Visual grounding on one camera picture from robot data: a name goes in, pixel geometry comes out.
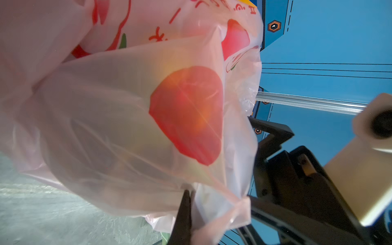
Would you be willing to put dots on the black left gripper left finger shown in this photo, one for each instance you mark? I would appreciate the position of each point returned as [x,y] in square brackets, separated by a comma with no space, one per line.
[182,230]

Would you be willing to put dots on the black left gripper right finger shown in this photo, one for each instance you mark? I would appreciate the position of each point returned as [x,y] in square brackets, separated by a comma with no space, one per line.
[299,229]

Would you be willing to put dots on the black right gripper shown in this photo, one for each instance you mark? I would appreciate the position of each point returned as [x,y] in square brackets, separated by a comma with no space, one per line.
[297,182]

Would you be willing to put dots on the pink printed plastic bag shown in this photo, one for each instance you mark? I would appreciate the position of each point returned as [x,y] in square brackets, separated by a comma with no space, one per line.
[128,104]

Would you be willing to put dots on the light green fruit plate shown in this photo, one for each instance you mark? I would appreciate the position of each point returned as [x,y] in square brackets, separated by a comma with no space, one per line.
[165,238]

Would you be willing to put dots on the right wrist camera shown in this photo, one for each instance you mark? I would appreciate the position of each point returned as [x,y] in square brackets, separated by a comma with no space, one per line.
[362,170]

